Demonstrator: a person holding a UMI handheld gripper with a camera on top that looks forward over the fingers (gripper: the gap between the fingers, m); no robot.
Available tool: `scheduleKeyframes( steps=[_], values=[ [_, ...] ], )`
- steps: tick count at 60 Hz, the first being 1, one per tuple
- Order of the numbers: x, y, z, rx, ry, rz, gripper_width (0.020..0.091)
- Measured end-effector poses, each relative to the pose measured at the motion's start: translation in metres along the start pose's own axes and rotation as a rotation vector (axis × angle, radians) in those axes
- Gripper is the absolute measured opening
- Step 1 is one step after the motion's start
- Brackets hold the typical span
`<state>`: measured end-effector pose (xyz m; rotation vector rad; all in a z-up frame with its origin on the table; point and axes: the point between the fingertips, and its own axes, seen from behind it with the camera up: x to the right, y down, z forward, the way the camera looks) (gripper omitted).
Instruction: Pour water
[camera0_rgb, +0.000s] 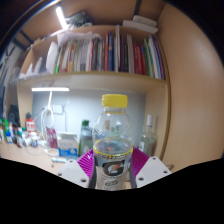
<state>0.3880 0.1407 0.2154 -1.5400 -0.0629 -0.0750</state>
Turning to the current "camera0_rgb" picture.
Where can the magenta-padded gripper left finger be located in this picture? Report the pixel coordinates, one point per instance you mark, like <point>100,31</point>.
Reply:
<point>85,163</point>

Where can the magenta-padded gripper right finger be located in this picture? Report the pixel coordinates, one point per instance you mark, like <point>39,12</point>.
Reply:
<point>141,161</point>

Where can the clear drink bottle yellow cap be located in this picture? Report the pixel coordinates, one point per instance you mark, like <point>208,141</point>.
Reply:
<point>113,133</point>

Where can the clear glass bottle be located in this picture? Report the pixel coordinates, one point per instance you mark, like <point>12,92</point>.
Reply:
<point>147,141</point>

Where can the grey shaker bottle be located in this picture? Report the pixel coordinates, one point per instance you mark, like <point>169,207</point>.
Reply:
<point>86,141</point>

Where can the blue and white carton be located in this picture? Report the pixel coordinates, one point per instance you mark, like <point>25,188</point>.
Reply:
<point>68,145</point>

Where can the pink packet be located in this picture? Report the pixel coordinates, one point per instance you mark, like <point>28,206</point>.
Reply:
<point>51,137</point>

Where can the red and white canister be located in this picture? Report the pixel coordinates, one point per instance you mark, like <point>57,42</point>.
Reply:
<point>30,125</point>

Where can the wooden shelf unit with books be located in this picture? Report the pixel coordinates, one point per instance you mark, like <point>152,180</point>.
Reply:
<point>100,80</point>

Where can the long ceiling light strip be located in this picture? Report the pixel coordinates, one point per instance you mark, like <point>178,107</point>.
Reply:
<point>61,18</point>

